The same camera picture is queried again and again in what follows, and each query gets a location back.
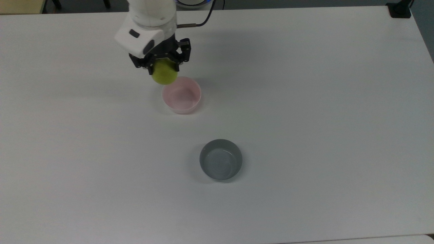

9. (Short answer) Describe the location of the green yellow pear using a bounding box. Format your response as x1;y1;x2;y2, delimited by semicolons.
151;58;178;85

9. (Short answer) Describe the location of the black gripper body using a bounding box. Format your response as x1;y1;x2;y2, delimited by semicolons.
144;33;181;62

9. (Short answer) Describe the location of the yellow wooden board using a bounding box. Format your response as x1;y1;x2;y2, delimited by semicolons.
0;0;46;15

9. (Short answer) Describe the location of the grey bowl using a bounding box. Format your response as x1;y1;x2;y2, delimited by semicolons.
199;139;243;181

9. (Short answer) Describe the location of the pink bowl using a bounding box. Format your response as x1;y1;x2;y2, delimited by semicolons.
162;77;202;114

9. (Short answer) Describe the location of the round white blue device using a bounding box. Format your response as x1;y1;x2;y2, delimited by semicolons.
176;0;216;9

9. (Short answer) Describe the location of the black table clamp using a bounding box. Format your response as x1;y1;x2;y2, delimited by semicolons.
387;0;415;18

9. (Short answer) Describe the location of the black arm cable with plug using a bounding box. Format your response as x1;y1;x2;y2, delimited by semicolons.
176;0;217;28

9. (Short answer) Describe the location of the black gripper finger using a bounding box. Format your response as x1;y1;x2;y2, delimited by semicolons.
171;38;191;72
129;54;155;76

